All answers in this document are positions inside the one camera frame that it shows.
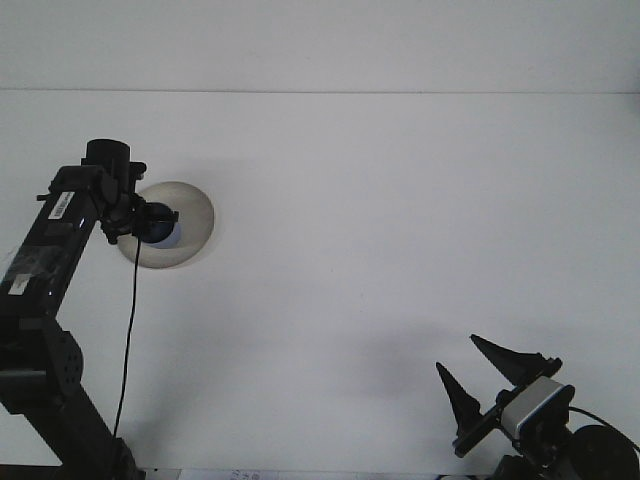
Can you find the pale blue cup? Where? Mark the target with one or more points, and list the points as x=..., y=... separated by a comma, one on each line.
x=171, y=241

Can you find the pale round plate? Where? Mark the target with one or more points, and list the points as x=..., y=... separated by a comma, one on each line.
x=196, y=215

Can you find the white paper with writing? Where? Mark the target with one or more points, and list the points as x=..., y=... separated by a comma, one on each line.
x=250, y=475

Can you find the arm grey camera box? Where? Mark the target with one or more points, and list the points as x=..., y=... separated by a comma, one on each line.
x=530, y=406

